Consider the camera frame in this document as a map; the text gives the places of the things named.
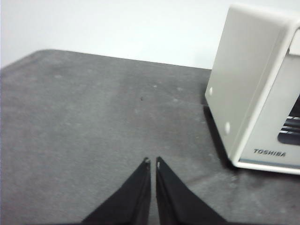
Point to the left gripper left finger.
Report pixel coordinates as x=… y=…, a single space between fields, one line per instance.
x=133 y=199

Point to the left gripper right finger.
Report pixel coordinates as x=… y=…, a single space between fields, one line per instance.
x=175 y=201

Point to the white toaster oven body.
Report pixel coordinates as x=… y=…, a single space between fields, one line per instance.
x=234 y=82

